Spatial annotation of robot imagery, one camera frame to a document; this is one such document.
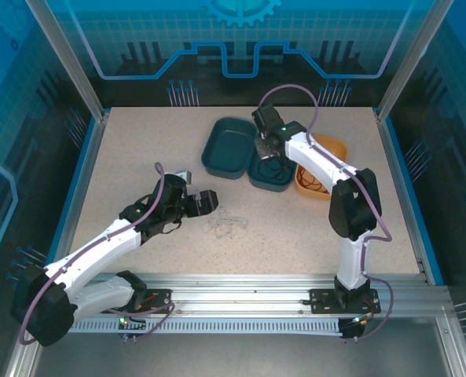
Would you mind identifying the slotted cable duct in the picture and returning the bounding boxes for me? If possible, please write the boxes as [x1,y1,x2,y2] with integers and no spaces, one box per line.
[69,317,343,333]

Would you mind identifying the aluminium front rail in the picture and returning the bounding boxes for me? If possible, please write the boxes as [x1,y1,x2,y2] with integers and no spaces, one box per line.
[71,273,452,320]

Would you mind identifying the black connector block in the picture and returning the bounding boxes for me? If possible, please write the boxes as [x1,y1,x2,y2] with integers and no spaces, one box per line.
[117,309,147,342]
[340,312,377,342]

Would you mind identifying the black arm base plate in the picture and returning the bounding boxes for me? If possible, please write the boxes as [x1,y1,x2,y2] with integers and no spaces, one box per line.
[110,288,173,315]
[309,288,379,315]

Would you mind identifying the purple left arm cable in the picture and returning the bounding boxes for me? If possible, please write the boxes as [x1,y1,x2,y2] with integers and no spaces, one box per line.
[18,163,178,346]

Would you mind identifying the black cable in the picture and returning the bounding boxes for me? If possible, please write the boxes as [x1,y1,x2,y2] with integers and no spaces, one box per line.
[255,156,293,185]

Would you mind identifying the teal plastic tray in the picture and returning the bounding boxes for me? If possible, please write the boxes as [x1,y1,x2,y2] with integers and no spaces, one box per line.
[200,116,258,181]
[247,135,299,193]

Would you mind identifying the aluminium side rail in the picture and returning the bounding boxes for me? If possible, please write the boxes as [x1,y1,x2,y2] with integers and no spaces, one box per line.
[53,109,112,276]
[373,108,446,287]

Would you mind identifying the aluminium frame post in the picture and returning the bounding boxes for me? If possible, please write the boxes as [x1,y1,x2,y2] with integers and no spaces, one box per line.
[24,0,110,121]
[376,0,456,121]

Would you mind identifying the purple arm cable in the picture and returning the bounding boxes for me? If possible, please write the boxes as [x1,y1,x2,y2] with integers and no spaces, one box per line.
[258,84,393,341]
[18,163,178,346]

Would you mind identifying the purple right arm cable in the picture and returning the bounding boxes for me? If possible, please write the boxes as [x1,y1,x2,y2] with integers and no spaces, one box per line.
[258,84,393,341]

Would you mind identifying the grey metal panel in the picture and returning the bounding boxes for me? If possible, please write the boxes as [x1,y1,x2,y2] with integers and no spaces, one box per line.
[31,331,453,377]

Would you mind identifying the white cable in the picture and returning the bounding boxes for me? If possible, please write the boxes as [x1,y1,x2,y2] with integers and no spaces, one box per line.
[201,214,250,240]

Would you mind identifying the red cable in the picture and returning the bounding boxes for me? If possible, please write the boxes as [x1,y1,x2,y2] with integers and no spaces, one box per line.
[297,167,330,196]

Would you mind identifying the orange plastic tray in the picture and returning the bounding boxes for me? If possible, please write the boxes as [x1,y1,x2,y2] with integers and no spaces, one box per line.
[294,134,350,201]

